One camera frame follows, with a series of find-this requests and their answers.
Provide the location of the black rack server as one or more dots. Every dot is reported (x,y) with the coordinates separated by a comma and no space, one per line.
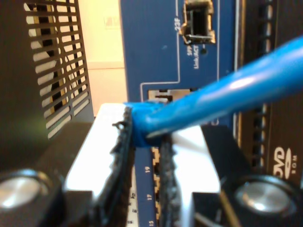
(284,142)

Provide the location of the blue network switch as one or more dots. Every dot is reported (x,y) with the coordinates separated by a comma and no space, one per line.
(151,47)

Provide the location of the black rack frame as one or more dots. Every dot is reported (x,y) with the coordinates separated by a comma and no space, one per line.
(14,71)

